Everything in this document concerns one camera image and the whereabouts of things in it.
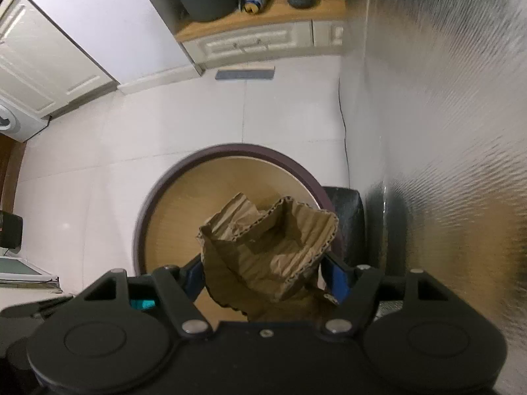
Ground round brown trash bin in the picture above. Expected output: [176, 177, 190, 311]
[132, 143, 337, 322]

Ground brown corrugated cardboard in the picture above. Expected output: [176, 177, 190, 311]
[195, 191, 341, 322]

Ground wooden platform with white drawers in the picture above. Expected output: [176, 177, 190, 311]
[175, 0, 347, 66]

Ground white flat scale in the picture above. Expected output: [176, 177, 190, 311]
[0, 255, 63, 294]

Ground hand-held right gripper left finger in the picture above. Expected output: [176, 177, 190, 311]
[78, 254, 210, 335]

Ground white cabinet doors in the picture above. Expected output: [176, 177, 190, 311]
[0, 0, 121, 119]

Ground black electronic device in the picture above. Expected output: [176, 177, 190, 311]
[0, 210, 24, 251]

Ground black floor cable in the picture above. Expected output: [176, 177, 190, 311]
[337, 76, 351, 188]

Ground white washing machine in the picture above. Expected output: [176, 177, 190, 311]
[0, 94, 51, 143]

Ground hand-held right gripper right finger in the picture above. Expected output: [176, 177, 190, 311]
[319, 250, 468, 335]

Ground silver foil sided table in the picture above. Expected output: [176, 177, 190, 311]
[338, 0, 527, 395]

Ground black glossy plastic object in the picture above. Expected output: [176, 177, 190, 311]
[320, 186, 367, 274]

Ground grey rectangular floor pad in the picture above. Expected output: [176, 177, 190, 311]
[215, 66, 276, 82]

